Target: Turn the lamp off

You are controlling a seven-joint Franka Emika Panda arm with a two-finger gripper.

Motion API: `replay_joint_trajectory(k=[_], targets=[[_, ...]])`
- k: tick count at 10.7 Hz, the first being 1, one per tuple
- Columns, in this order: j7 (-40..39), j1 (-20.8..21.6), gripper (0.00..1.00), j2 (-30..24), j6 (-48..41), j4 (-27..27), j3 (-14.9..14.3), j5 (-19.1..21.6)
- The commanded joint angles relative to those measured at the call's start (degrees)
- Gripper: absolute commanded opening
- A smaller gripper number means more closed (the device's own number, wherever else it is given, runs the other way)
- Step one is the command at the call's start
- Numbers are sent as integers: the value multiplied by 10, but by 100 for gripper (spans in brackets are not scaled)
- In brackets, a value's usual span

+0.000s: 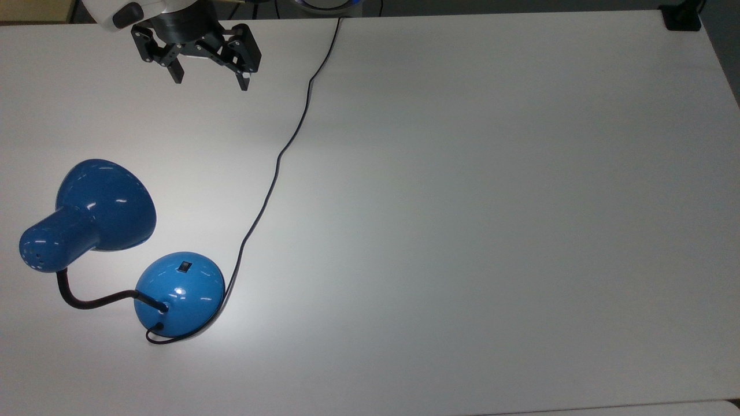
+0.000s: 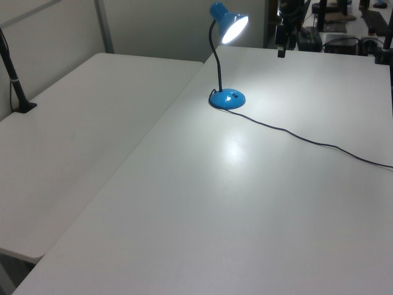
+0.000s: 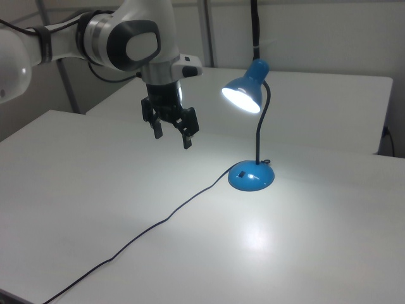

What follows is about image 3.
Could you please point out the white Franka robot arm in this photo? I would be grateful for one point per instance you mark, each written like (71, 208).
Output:
(95, 28)

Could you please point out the black flexible stand pole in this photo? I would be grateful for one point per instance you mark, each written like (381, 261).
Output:
(256, 28)

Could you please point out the white side table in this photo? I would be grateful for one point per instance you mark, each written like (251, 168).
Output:
(316, 111)

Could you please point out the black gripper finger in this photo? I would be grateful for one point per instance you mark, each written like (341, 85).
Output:
(189, 126)
(157, 126)

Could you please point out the blue gooseneck desk lamp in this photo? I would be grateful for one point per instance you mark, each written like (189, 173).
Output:
(250, 181)

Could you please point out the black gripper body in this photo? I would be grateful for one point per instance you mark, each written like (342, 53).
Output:
(165, 98)

